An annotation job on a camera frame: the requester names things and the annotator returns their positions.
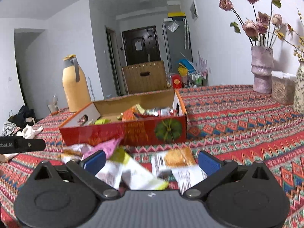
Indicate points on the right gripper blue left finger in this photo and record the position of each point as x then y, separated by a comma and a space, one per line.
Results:
94, 163

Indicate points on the pink textured vase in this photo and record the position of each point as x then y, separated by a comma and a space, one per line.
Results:
262, 64

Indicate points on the yellow thermos jug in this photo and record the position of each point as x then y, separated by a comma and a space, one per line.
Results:
74, 84

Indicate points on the clear container of seeds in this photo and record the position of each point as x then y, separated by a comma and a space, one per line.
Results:
283, 87

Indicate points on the wall electrical panel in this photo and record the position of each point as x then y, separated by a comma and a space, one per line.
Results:
193, 10

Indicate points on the black folding chair with clothes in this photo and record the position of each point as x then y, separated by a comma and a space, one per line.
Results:
18, 122

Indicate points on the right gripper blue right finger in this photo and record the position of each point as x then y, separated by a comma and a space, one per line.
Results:
208, 163

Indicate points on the white green snack packet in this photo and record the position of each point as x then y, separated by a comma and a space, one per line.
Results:
121, 167

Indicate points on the white cotton gloves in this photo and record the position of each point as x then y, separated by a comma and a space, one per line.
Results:
29, 132

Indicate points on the dark front door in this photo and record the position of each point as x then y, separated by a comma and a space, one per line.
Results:
141, 45

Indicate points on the wooden chair back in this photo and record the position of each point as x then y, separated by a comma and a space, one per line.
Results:
145, 77

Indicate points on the glass cup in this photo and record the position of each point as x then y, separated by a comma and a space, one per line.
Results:
53, 105

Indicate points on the grey refrigerator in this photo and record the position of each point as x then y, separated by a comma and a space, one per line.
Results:
177, 43

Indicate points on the pink snack packet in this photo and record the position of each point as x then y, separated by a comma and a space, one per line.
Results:
108, 147

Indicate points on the red cardboard pumpkin box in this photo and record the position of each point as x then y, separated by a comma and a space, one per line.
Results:
80, 128

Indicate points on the yellow dried flower branches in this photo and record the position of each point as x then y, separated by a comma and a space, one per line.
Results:
288, 34

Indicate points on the floral narrow vase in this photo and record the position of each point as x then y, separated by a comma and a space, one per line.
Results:
298, 104

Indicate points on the cracker snack packet white orange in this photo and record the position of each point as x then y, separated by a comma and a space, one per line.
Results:
180, 164

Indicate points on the patterned red tablecloth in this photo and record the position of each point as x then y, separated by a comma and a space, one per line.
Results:
230, 122

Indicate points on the wire storage rack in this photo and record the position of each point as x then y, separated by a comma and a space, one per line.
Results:
197, 79

